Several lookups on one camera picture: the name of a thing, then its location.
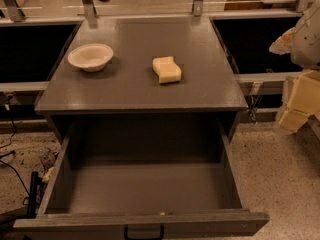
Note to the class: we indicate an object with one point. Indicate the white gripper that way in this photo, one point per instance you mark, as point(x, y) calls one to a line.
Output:
point(307, 43)

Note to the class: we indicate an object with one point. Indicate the yellow sponge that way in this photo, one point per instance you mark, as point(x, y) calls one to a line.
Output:
point(167, 70)

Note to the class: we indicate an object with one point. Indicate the open grey top drawer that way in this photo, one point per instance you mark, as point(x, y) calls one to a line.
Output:
point(115, 173)

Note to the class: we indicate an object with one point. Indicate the grey drawer cabinet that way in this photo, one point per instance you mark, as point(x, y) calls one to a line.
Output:
point(129, 83)

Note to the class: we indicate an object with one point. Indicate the white paper bowl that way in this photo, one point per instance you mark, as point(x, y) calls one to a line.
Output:
point(91, 57)

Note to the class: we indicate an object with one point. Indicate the metal post centre left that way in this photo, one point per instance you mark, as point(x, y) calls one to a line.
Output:
point(89, 8)

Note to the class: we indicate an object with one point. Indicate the black drawer handle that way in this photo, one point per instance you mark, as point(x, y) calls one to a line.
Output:
point(143, 233)

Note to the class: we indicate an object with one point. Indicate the metal post far left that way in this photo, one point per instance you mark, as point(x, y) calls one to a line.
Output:
point(14, 11)

